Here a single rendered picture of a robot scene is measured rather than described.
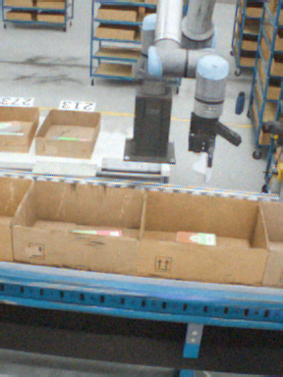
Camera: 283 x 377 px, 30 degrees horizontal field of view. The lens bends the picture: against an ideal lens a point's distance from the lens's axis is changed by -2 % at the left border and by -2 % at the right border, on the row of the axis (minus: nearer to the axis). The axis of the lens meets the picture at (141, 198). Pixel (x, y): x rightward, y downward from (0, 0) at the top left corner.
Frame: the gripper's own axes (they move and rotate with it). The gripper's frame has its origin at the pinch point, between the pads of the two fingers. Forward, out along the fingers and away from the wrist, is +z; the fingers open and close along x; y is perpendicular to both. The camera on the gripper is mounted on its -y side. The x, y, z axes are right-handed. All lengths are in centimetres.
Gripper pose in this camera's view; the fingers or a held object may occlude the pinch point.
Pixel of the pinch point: (207, 173)
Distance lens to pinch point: 173.7
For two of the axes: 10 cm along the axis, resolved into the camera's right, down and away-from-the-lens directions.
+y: -10.0, -0.9, 0.5
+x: -0.8, 5.1, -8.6
